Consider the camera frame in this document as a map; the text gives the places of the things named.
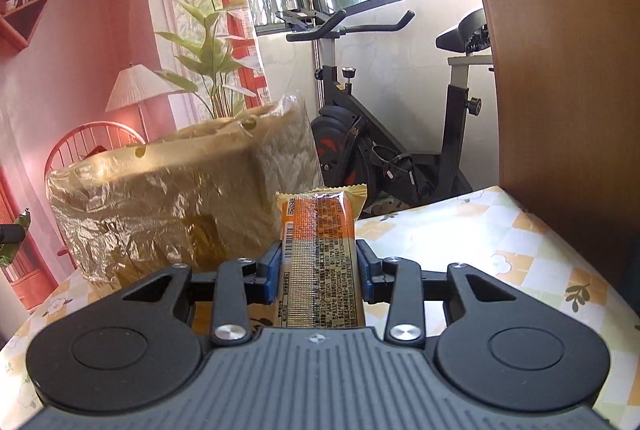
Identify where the taped cardboard box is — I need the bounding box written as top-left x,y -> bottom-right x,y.
46,94 -> 323,292

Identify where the green snack packet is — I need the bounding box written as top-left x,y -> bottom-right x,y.
0,208 -> 32,268

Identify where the black exercise bike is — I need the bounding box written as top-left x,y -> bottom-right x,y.
275,6 -> 497,211

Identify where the wooden headboard panel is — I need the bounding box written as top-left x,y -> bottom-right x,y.
483,0 -> 639,284

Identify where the orange snack bar wrapper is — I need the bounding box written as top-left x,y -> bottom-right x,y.
276,184 -> 368,329

